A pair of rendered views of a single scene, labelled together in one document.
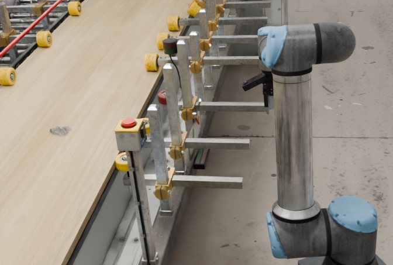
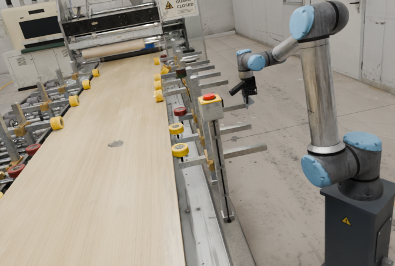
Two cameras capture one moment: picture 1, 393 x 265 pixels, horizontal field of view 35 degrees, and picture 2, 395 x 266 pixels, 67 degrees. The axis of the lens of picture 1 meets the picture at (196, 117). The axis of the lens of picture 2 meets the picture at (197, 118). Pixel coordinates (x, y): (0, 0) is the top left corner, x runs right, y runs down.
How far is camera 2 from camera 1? 97 cm
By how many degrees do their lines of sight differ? 16
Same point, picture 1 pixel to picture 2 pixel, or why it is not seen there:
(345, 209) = (358, 138)
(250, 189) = not seen: hidden behind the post
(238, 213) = not seen: hidden behind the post
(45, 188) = (128, 181)
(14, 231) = (119, 219)
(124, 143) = (210, 114)
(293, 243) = (336, 170)
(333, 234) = (359, 158)
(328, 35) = (340, 5)
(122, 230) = (183, 205)
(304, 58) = (328, 24)
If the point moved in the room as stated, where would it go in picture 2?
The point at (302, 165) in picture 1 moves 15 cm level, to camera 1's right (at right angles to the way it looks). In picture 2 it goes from (333, 109) to (362, 99)
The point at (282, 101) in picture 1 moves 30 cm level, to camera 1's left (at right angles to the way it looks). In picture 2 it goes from (315, 61) to (245, 80)
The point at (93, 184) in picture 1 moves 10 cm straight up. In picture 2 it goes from (166, 168) to (161, 148)
